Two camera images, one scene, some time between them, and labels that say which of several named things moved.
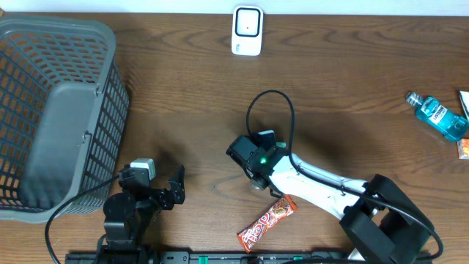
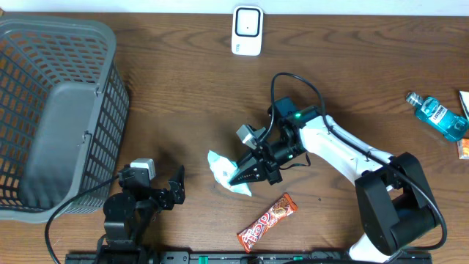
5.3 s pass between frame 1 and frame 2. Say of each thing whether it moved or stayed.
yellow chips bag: stayed
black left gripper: stayed
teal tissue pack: moved
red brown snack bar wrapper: stayed
